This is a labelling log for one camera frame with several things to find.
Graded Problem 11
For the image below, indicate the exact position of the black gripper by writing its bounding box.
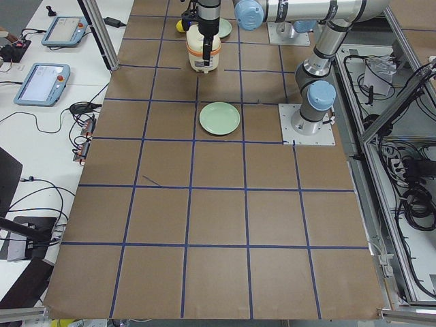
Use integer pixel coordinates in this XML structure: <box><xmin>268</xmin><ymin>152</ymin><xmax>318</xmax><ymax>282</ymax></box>
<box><xmin>198</xmin><ymin>0</ymin><xmax>221</xmax><ymax>66</ymax></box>

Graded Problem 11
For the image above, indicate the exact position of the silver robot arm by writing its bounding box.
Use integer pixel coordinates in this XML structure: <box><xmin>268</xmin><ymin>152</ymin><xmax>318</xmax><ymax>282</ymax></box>
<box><xmin>233</xmin><ymin>0</ymin><xmax>389</xmax><ymax>77</ymax></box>
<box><xmin>199</xmin><ymin>27</ymin><xmax>337</xmax><ymax>142</ymax></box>

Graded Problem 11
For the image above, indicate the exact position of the person's hand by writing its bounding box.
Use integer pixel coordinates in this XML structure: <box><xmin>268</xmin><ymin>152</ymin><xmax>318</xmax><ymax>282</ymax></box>
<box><xmin>0</xmin><ymin>27</ymin><xmax>18</xmax><ymax>43</ymax></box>

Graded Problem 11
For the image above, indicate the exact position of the green plate far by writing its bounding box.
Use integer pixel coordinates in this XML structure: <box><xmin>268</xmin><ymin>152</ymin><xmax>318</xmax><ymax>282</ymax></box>
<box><xmin>218</xmin><ymin>18</ymin><xmax>232</xmax><ymax>39</ymax></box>

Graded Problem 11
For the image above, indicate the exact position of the green plate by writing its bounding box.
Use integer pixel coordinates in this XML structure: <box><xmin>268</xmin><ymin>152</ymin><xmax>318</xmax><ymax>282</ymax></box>
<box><xmin>218</xmin><ymin>18</ymin><xmax>232</xmax><ymax>39</ymax></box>
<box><xmin>199</xmin><ymin>102</ymin><xmax>240</xmax><ymax>136</ymax></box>

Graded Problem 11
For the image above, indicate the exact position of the yellow toy potato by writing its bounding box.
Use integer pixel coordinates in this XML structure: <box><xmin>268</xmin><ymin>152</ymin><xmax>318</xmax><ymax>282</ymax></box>
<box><xmin>176</xmin><ymin>20</ymin><xmax>187</xmax><ymax>33</ymax></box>

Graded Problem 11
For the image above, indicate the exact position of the green plate near centre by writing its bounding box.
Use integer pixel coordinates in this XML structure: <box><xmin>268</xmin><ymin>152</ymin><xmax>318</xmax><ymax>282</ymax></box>
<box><xmin>199</xmin><ymin>102</ymin><xmax>240</xmax><ymax>136</ymax></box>

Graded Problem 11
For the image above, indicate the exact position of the black power adapter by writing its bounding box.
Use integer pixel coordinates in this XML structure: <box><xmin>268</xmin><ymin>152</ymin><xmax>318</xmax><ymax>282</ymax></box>
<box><xmin>104</xmin><ymin>17</ymin><xmax>127</xmax><ymax>28</ymax></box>

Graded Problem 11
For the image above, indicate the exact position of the upper teach pendant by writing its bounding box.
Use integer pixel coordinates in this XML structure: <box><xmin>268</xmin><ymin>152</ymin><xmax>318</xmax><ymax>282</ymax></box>
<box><xmin>42</xmin><ymin>16</ymin><xmax>88</xmax><ymax>47</ymax></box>

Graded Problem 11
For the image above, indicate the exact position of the teach pendant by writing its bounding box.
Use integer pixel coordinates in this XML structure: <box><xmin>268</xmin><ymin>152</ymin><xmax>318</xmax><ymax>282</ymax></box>
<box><xmin>42</xmin><ymin>16</ymin><xmax>88</xmax><ymax>47</ymax></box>
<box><xmin>14</xmin><ymin>63</ymin><xmax>71</xmax><ymax>107</ymax></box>

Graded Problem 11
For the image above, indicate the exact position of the lower teach pendant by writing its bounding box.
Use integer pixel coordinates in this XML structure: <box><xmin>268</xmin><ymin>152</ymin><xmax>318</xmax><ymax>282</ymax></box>
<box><xmin>14</xmin><ymin>63</ymin><xmax>71</xmax><ymax>107</ymax></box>

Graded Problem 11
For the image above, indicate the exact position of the white crumpled bag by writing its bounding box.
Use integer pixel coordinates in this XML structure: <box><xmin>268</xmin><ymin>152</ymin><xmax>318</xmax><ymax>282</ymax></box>
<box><xmin>363</xmin><ymin>55</ymin><xmax>396</xmax><ymax>96</ymax></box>

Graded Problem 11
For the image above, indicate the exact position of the brown paper table mat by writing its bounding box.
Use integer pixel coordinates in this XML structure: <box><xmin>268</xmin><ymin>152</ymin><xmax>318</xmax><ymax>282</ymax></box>
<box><xmin>44</xmin><ymin>1</ymin><xmax>384</xmax><ymax>320</ymax></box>

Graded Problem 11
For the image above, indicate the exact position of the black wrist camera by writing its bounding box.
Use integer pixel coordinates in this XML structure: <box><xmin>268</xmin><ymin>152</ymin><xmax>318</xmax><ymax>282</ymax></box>
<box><xmin>181</xmin><ymin>0</ymin><xmax>198</xmax><ymax>32</ymax></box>

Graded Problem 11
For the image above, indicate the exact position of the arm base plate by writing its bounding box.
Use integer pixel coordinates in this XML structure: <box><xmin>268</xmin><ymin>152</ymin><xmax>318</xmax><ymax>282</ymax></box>
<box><xmin>279</xmin><ymin>104</ymin><xmax>336</xmax><ymax>146</ymax></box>
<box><xmin>267</xmin><ymin>22</ymin><xmax>311</xmax><ymax>46</ymax></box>

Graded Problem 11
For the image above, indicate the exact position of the aluminium frame post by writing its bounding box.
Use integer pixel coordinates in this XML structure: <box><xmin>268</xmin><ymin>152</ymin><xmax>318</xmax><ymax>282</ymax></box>
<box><xmin>77</xmin><ymin>0</ymin><xmax>119</xmax><ymax>72</ymax></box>

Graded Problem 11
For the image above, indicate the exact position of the usb hub with cables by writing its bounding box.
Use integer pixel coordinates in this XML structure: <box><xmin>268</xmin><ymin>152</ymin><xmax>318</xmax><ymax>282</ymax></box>
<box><xmin>68</xmin><ymin>114</ymin><xmax>97</xmax><ymax>166</ymax></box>

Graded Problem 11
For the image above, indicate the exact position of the black camera stand base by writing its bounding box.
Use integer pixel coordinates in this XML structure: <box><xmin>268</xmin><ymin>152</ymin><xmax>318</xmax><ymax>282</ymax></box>
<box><xmin>1</xmin><ymin>216</ymin><xmax>64</xmax><ymax>262</ymax></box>

